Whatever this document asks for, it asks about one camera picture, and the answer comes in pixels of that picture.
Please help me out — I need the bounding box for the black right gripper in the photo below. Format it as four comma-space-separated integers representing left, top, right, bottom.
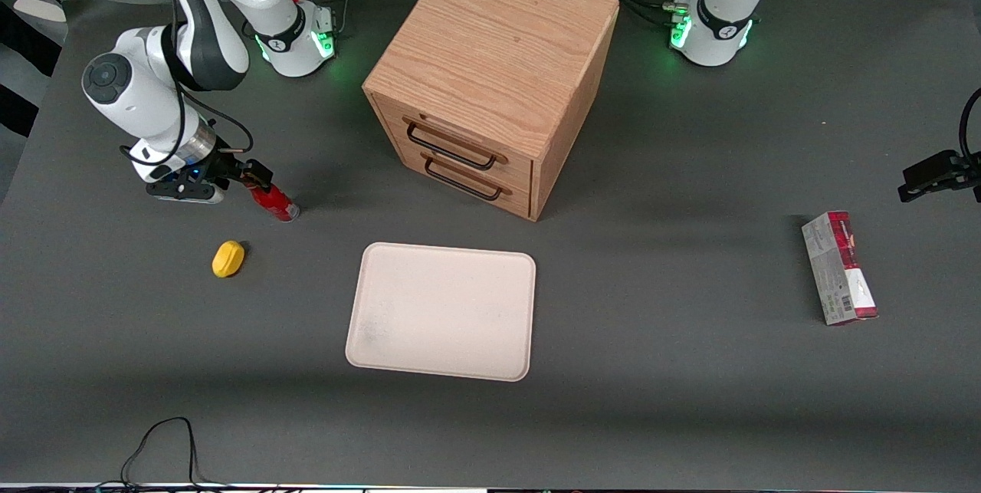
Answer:
203, 146, 274, 192

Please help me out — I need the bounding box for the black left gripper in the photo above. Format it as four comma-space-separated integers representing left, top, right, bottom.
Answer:
897, 150, 981, 204

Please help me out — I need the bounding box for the red coke bottle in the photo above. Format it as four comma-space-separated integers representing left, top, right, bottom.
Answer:
250, 180, 300, 223

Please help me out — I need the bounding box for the beige plastic tray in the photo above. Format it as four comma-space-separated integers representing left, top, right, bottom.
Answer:
345, 242, 536, 383

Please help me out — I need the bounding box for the yellow lemon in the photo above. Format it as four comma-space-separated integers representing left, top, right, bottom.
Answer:
212, 240, 247, 279

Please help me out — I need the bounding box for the grey and red carton box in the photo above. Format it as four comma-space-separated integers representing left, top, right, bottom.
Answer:
801, 211, 879, 327

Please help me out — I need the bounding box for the wooden drawer front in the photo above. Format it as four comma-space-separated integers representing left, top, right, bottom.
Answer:
395, 144, 533, 220
374, 97, 535, 186

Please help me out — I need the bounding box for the wooden drawer cabinet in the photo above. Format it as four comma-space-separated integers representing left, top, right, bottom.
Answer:
363, 0, 620, 222

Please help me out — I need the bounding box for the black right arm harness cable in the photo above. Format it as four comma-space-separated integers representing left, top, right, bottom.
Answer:
119, 0, 254, 169

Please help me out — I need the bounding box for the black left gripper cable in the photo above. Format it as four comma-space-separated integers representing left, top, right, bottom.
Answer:
960, 87, 981, 164

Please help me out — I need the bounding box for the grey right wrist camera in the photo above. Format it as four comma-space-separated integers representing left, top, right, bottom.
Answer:
146, 168, 225, 205

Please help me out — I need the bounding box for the black wire drawer handle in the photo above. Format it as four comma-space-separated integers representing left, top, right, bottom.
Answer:
404, 119, 507, 171
422, 153, 513, 201

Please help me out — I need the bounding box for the thin black looped cable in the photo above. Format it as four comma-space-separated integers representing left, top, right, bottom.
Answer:
119, 416, 231, 491

